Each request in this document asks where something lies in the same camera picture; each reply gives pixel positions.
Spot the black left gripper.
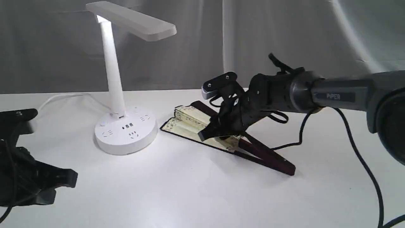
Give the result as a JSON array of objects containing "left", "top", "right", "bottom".
[{"left": 0, "top": 109, "right": 78, "bottom": 207}]

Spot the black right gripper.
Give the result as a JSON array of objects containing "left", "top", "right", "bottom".
[{"left": 198, "top": 74, "right": 296, "bottom": 141}]

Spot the cream paper folding fan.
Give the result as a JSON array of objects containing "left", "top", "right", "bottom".
[{"left": 160, "top": 101, "right": 296, "bottom": 176}]

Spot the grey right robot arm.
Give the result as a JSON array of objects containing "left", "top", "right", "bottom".
[{"left": 198, "top": 67, "right": 405, "bottom": 164}]

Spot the white desk lamp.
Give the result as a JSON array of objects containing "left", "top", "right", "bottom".
[{"left": 86, "top": 1, "right": 177, "bottom": 155}]

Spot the grey backdrop curtain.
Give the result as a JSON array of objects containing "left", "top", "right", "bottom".
[{"left": 0, "top": 0, "right": 405, "bottom": 94}]

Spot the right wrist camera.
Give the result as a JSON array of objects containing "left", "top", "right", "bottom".
[{"left": 201, "top": 71, "right": 237, "bottom": 100}]

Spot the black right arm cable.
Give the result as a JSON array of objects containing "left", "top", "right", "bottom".
[{"left": 207, "top": 92, "right": 405, "bottom": 228}]

